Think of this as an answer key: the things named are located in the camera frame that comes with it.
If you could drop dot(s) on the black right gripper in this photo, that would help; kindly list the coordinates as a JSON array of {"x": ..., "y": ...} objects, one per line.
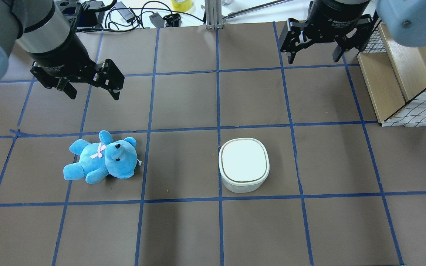
[{"x": 333, "y": 19}]

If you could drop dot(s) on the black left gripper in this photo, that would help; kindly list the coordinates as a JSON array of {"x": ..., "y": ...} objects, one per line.
[{"x": 62, "y": 55}]

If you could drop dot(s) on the white trash can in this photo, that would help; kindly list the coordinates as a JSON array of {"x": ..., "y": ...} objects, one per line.
[{"x": 244, "y": 164}]

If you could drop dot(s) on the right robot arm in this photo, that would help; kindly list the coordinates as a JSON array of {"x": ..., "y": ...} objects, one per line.
[{"x": 405, "y": 20}]

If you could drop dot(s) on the black power adapter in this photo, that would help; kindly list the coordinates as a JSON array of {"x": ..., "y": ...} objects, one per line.
[{"x": 127, "y": 14}]

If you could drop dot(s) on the blue teddy bear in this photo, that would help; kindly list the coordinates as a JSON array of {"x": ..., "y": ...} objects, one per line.
[{"x": 98, "y": 160}]

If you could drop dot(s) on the grid-patterned cardboard box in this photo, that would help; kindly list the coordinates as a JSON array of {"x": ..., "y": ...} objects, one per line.
[{"x": 395, "y": 77}]

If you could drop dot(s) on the long metal rod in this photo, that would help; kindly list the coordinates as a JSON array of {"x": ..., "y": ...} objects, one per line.
[{"x": 254, "y": 8}]

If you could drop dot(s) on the yellow tape roll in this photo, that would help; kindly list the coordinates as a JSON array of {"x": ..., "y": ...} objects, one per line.
[{"x": 182, "y": 5}]

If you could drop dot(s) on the aluminium frame post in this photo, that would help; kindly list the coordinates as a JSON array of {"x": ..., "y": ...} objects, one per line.
[{"x": 213, "y": 12}]

